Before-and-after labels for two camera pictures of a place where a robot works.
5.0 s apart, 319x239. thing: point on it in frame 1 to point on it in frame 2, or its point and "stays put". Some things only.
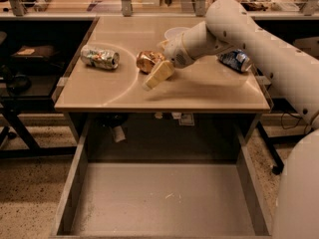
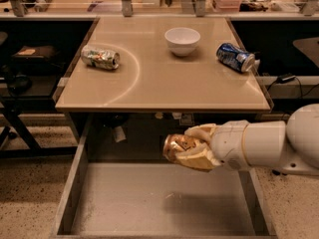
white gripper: [175, 53] to [229, 143]
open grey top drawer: [160, 175] stays put
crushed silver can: [99, 57] stays put
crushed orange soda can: [147, 60] to [175, 145]
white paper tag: [119, 134] stays put
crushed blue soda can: [237, 59] stays put
